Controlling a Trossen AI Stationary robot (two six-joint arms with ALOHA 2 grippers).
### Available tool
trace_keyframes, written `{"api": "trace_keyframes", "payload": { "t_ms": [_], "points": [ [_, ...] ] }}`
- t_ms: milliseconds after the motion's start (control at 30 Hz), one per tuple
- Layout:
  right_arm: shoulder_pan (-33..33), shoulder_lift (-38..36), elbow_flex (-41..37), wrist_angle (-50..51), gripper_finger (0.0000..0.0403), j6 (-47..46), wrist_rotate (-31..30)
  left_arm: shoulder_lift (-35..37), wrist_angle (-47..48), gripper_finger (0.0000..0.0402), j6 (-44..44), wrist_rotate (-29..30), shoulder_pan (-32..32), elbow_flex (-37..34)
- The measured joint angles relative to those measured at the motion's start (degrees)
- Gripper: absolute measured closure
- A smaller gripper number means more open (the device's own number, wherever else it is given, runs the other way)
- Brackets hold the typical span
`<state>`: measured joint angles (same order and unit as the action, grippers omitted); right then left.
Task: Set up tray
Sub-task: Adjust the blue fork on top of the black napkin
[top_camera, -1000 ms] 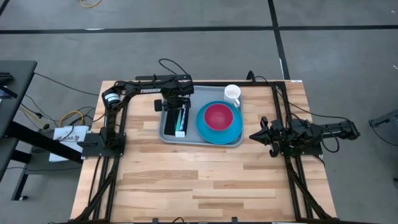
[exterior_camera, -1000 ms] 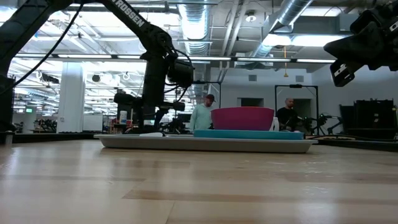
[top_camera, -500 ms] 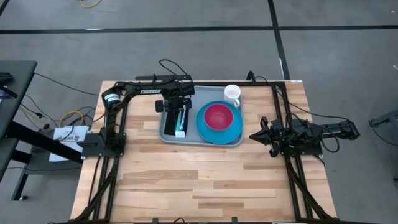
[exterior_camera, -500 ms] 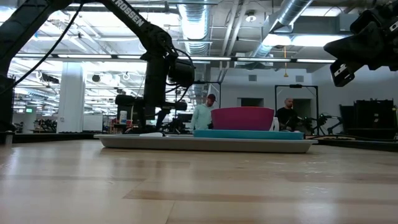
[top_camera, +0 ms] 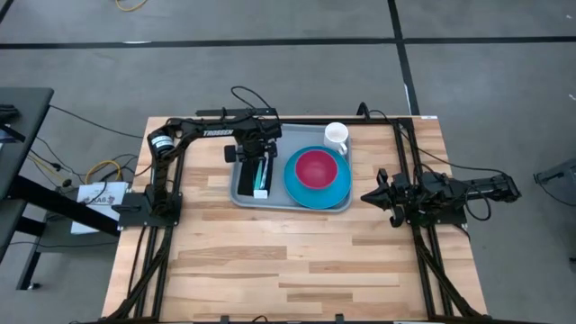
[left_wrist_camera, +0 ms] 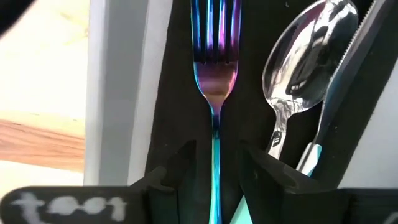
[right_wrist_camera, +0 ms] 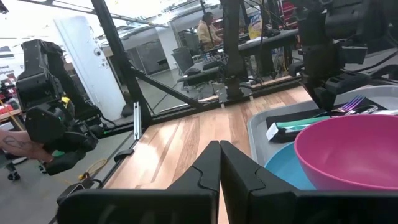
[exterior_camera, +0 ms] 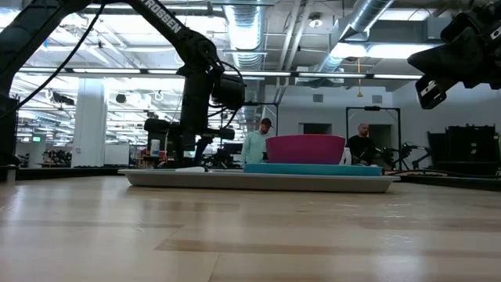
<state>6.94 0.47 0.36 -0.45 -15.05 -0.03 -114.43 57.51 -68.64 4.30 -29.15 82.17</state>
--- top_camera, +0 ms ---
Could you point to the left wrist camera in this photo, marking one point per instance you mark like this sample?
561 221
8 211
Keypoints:
270 129

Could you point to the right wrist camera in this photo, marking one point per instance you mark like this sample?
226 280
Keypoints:
400 181

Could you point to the blue round plate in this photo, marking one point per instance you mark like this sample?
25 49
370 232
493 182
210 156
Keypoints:
315 198

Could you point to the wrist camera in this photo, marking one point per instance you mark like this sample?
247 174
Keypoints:
270 129
400 181

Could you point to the black napkin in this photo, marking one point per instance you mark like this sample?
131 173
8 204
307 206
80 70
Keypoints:
245 180

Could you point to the grey floor stand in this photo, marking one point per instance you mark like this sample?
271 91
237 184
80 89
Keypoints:
560 173

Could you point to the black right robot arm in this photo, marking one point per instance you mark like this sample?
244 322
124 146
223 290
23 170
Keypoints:
450 191

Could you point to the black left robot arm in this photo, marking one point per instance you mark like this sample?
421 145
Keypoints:
216 132

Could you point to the white mug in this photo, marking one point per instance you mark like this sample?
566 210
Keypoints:
335 134

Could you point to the grey plastic tray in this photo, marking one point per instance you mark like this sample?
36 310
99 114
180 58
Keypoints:
281 202

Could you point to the black desk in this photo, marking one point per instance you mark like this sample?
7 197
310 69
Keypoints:
22 135

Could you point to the magenta bowl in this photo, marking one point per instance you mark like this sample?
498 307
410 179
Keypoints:
316 170

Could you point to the black bar device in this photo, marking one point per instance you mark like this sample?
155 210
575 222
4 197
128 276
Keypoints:
211 111

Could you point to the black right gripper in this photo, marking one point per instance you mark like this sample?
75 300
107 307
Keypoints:
399 198

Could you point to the black aluminium table frame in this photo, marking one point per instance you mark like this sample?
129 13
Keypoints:
315 121

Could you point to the white paper sheet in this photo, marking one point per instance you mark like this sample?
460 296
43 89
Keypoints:
99 211

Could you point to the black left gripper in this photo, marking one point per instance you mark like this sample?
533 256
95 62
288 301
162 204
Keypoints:
252 150

